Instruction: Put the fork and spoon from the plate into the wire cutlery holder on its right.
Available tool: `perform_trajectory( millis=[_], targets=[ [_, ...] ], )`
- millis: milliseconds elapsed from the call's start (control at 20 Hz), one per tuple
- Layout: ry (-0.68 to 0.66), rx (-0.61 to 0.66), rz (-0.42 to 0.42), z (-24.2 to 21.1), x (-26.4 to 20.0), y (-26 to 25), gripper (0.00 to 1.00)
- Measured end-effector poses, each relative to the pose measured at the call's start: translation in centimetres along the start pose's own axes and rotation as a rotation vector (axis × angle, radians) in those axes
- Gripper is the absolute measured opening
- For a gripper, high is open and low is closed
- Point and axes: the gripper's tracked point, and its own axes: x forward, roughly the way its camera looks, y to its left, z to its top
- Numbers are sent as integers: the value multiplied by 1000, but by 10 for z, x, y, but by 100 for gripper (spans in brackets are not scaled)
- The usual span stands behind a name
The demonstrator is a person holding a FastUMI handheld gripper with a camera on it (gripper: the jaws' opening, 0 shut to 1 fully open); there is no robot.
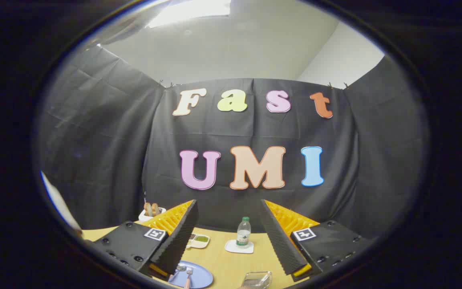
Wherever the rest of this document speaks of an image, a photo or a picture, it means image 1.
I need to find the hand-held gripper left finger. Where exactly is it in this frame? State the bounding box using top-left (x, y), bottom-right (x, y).
top-left (91, 199), bottom-right (199, 281)

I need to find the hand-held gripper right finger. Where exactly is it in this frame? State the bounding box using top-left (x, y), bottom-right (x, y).
top-left (260, 199), bottom-right (377, 282)

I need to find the white divided bean dish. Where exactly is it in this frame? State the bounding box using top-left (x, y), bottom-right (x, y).
top-left (187, 234), bottom-right (211, 249)

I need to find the cream white toaster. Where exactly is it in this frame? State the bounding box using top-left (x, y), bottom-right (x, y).
top-left (139, 208), bottom-right (166, 222)

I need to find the clear green-capped water bottle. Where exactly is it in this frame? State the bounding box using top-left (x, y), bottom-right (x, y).
top-left (236, 217), bottom-right (252, 248)

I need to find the blue round plate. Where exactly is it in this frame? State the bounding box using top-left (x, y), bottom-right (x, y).
top-left (168, 261), bottom-right (214, 289)

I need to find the perforated metal drainer basket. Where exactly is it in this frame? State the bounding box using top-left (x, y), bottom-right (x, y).
top-left (241, 271), bottom-right (273, 289)

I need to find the white square coaster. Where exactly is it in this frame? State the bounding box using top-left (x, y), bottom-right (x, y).
top-left (225, 239), bottom-right (255, 254)

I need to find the black backdrop cloth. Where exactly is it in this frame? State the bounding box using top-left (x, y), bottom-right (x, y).
top-left (34, 44), bottom-right (430, 241)

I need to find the white panel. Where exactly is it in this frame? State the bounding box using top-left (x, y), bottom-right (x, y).
top-left (40, 171), bottom-right (82, 232)

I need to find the ceiling light panel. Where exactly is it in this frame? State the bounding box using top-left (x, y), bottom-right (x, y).
top-left (147, 0), bottom-right (231, 28)

